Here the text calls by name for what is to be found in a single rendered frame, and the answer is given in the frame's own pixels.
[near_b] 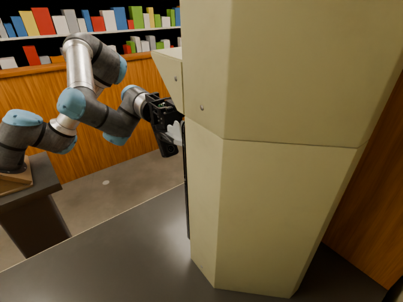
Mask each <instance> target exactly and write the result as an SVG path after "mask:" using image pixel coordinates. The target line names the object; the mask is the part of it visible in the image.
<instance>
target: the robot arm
mask: <svg viewBox="0 0 403 302"><path fill-rule="evenodd" d="M62 51H63V54H64V56H65V58H66V62H67V88H66V89H64V90H63V91H62V93H61V94H60V96H59V98H58V102H57V105H56V108H57V110H58V112H60V114H59V115H58V117H57V118H54V119H51V120H50V121H49V122H48V123H46V122H43V118H42V117H41V116H39V115H37V114H35V113H32V112H30V111H26V110H20V109H12V110H9V111H8V112H7V114H6V115H5V117H3V118H2V122H1V123H0V169H1V170H10V171H13V170H19V169H21V167H22V165H23V163H24V158H25V151H26V149H27V147H28V146H32V147H36V148H39V149H43V150H46V151H49V152H52V153H57V154H61V155H64V154H66V153H68V152H70V151H71V150H72V149H73V147H74V146H75V143H76V142H77V135H76V134H77V131H76V128H77V126H78V125H79V123H80V122H82V123H85V124H87V125H89V126H92V127H94V128H96V129H99V130H100V131H103V137H104V138H105V139H106V140H107V141H109V142H111V143H113V144H115V145H117V146H123V145H124V144H125V143H126V142H127V140H128V139H129V138H130V137H131V134H132V133H133V131H134V129H135V128H136V126H137V124H138V123H139V121H140V119H141V118H142V119H144V120H146V121H148V122H150V123H151V126H152V129H153V132H154V135H155V138H156V141H157V143H158V147H159V149H160V152H161V156H162V157H163V158H169V157H171V156H173V155H176V154H178V152H179V151H178V147H177V145H178V146H182V124H183V122H184V120H182V118H183V117H185V115H184V114H182V113H180V112H179V111H177V109H176V107H175V105H174V102H173V100H172V98H171V97H165V98H160V95H159V93H158V92H153V93H149V92H148V91H146V90H144V89H143V88H142V87H139V86H136V85H128V86H126V87H125V88H124V89H123V90H122V92H121V100H122V102H121V104H120V106H119V107H118V109H117V110H114V109H112V108H111V107H109V106H107V105H105V104H103V103H102V102H99V101H97V98H98V97H99V96H100V94H101V93H102V91H103V90H104V89H105V88H107V87H111V85H112V84H119V83H120V82H121V81H122V80H123V79H124V77H125V74H126V71H127V62H126V60H125V59H124V58H123V57H122V56H120V54H119V53H116V52H115V51H114V50H112V49H111V48H110V47H108V46H107V45H105V44H104V43H103V42H102V41H100V40H99V39H98V38H96V37H95V36H93V35H91V34H87V33H84V32H76V33H73V34H70V35H69V36H67V37H66V39H65V40H64V42H63V45H62ZM165 99H166V100H165Z"/></svg>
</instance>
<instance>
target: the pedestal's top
mask: <svg viewBox="0 0 403 302"><path fill-rule="evenodd" d="M28 159H29V162H30V166H31V173H32V180H33V184H34V186H32V187H30V188H27V189H24V190H21V191H18V192H15V193H12V194H9V195H6V196H4V197H0V214H3V213H5V212H8V211H10V210H12V209H15V208H18V207H20V206H23V205H25V204H27V203H30V202H33V201H35V200H38V199H40V198H42V197H45V196H48V195H50V194H53V193H55V192H57V191H60V190H62V189H63V188H62V186H61V184H60V182H59V179H58V177H57V175H56V173H55V170H54V168H53V165H52V163H51V161H50V159H49V157H48V154H47V152H46V151H44V152H41V153H37V154H34V155H31V156H28Z"/></svg>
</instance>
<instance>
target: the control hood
mask: <svg viewBox="0 0 403 302"><path fill-rule="evenodd" d="M151 56H152V59H153V60H154V62H155V65H156V66H157V69H158V71H159V73H160V75H161V77H162V79H163V82H164V84H165V86H166V88H167V90H168V92H169V94H170V96H171V98H172V100H173V102H174V105H175V107H176V109H177V111H179V112H180V113H182V114H184V115H185V109H184V83H183V69H182V47H174V48H168V49H159V50H152V51H151Z"/></svg>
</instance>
